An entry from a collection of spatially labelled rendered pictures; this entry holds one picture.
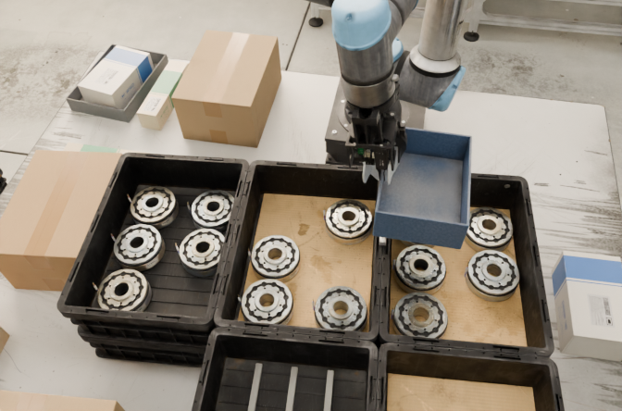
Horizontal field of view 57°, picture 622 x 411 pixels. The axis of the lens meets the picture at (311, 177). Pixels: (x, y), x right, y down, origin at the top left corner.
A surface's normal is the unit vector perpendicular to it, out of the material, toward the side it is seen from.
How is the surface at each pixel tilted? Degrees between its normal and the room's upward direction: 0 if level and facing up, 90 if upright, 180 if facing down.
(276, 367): 0
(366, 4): 8
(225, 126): 90
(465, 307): 0
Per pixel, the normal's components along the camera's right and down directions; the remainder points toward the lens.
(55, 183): -0.04, -0.63
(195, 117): -0.20, 0.76
